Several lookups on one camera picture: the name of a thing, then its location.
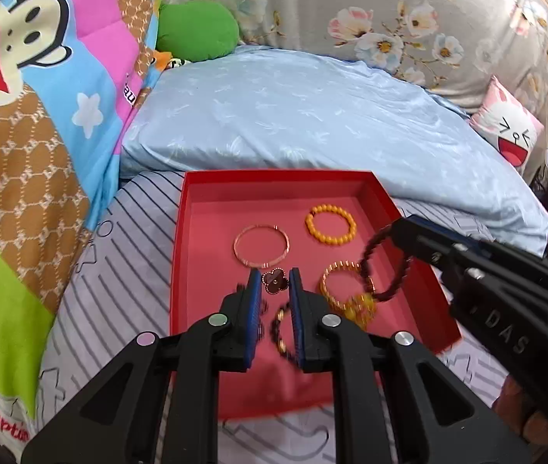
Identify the rose gold bangle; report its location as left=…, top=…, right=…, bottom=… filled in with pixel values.
left=233, top=224, right=291, bottom=270

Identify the red cardboard box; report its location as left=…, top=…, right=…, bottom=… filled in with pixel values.
left=170, top=169, right=464, bottom=420

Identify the orange-yellow bead bracelet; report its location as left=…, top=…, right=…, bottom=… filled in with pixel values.
left=304, top=205, right=357, bottom=251

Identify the pink cartoon face cushion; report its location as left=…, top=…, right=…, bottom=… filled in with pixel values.
left=469, top=75, right=545, bottom=171

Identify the grey floral bedding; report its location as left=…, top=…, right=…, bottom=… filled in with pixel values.
left=164, top=0, right=548, bottom=124

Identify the dark bead clover bracelet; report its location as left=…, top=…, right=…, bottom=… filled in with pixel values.
left=260, top=270, right=305, bottom=364

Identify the light blue pillow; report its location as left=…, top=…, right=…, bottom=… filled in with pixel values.
left=118, top=45, right=548, bottom=258

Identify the cartoon monkey blanket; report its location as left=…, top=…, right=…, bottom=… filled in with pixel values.
left=0, top=0, right=174, bottom=451

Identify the small plush toy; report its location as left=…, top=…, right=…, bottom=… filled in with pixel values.
left=152, top=52, right=188, bottom=72

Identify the person's right hand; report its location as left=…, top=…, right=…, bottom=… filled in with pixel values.
left=500, top=376, right=548, bottom=449

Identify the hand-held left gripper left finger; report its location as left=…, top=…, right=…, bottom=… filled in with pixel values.
left=21, top=268, right=262, bottom=464

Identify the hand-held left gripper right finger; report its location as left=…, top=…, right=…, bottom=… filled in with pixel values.
left=289, top=267, right=531, bottom=464

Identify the textured gold cuff bangle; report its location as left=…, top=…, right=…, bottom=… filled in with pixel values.
left=320, top=260, right=369, bottom=315

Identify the dark red bead bracelet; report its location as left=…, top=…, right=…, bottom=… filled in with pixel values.
left=360, top=229, right=413, bottom=303

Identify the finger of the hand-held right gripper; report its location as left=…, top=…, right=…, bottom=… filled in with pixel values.
left=390, top=223, right=548, bottom=311
left=408, top=215, right=548, bottom=289

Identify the green pillow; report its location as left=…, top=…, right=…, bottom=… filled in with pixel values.
left=156, top=2, right=240, bottom=64

